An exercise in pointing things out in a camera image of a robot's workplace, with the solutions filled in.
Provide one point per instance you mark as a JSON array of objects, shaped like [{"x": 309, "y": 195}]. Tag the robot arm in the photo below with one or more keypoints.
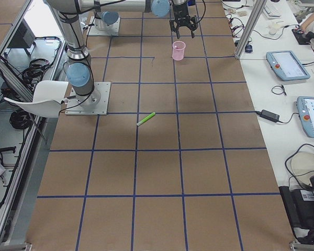
[{"x": 79, "y": 72}]

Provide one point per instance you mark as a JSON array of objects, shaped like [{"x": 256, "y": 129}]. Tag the pink mesh cup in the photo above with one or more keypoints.
[{"x": 178, "y": 54}]

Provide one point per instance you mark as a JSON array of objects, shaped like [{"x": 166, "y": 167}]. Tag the green marker pen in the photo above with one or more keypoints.
[{"x": 145, "y": 119}]

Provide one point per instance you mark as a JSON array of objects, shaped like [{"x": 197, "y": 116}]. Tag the near blue teach pendant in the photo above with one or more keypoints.
[{"x": 305, "y": 106}]

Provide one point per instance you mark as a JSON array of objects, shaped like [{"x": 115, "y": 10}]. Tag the far blue teach pendant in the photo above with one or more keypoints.
[{"x": 286, "y": 66}]

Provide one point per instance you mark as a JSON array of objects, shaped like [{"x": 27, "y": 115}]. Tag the white plastic chair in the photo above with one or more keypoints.
[{"x": 47, "y": 99}]

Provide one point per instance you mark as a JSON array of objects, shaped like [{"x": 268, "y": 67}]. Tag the aluminium frame post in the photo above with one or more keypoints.
[{"x": 251, "y": 22}]

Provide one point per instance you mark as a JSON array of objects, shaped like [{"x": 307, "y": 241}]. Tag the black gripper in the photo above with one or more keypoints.
[{"x": 180, "y": 12}]

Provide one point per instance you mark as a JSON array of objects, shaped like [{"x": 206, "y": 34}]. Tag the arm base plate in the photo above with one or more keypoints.
[
  {"x": 101, "y": 29},
  {"x": 96, "y": 104}
]

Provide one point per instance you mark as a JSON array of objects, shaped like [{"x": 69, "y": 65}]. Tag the blue teach pendant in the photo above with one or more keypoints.
[
  {"x": 305, "y": 106},
  {"x": 286, "y": 66}
]

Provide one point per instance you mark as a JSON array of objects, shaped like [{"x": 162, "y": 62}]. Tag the black power adapter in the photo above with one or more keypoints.
[{"x": 273, "y": 117}]

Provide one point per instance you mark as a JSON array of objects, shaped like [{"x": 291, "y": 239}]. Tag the black camera stand base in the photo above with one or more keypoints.
[{"x": 299, "y": 205}]

